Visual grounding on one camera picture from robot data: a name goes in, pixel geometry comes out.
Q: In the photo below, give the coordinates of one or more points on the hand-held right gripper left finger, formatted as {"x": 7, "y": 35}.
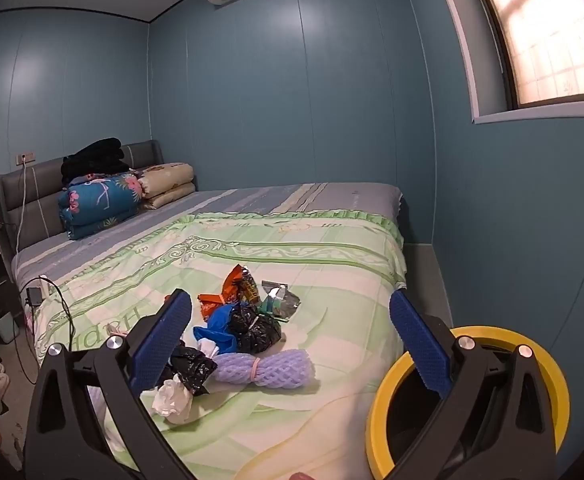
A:
{"x": 164, "y": 335}

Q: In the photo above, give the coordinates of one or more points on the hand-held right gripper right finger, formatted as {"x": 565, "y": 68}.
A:
{"x": 419, "y": 340}

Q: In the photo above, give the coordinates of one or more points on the black plastic bag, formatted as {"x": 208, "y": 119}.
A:
{"x": 194, "y": 367}
{"x": 254, "y": 327}

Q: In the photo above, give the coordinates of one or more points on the blue plastic bag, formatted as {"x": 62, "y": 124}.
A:
{"x": 217, "y": 327}

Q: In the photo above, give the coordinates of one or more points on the white tissue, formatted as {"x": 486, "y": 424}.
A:
{"x": 174, "y": 400}

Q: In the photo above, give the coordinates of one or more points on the orange chip bag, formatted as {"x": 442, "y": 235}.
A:
{"x": 242, "y": 285}

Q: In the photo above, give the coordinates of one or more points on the yellow rimmed black bin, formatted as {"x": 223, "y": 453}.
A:
{"x": 379, "y": 425}

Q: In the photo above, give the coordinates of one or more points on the grey snack packet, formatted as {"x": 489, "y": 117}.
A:
{"x": 273, "y": 288}

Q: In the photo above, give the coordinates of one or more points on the purple foam net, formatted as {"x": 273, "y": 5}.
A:
{"x": 282, "y": 367}

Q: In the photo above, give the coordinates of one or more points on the green foil wrapper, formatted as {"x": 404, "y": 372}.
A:
{"x": 287, "y": 305}

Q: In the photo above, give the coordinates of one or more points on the black charger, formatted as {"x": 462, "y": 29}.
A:
{"x": 34, "y": 296}

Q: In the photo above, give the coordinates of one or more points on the green patterned blanket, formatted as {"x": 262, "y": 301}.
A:
{"x": 297, "y": 270}

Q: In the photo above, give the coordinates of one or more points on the blue floral folded quilt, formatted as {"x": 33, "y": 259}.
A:
{"x": 97, "y": 205}

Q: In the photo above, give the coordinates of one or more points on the beige folded quilt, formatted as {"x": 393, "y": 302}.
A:
{"x": 169, "y": 182}

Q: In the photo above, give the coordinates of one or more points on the pale green waste bin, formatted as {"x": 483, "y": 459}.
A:
{"x": 8, "y": 327}

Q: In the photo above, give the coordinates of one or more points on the bed with grey striped sheet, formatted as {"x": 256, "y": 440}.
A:
{"x": 272, "y": 200}

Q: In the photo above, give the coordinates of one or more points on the black folded cloth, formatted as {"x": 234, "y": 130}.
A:
{"x": 94, "y": 157}

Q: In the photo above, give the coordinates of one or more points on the grey padded headboard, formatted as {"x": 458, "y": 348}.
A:
{"x": 27, "y": 195}

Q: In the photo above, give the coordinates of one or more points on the white wall socket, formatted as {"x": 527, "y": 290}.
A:
{"x": 24, "y": 158}

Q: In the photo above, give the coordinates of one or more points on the window with white frame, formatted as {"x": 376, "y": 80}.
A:
{"x": 546, "y": 35}

